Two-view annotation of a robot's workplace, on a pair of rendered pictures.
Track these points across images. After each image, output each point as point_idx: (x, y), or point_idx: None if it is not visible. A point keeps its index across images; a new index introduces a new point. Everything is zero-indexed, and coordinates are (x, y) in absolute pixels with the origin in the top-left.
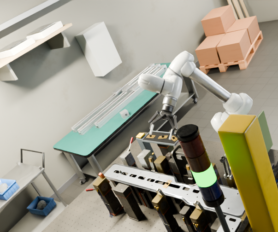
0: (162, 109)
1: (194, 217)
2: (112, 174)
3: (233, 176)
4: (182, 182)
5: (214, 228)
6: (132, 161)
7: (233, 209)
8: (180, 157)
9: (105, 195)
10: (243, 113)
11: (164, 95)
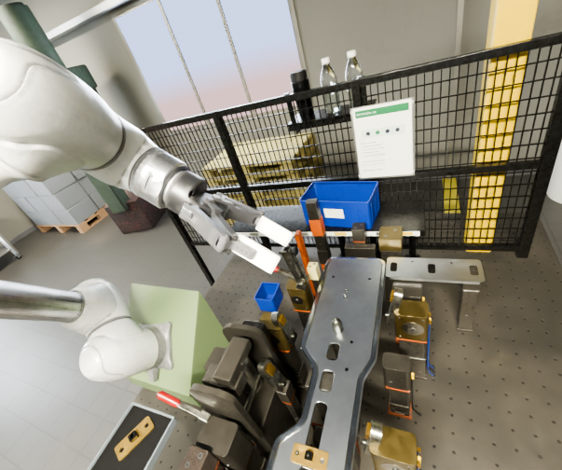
0: (187, 190)
1: (425, 307)
2: None
3: None
4: (306, 399)
5: (418, 291)
6: None
7: (371, 272)
8: (244, 376)
9: None
10: (124, 300)
11: (134, 159)
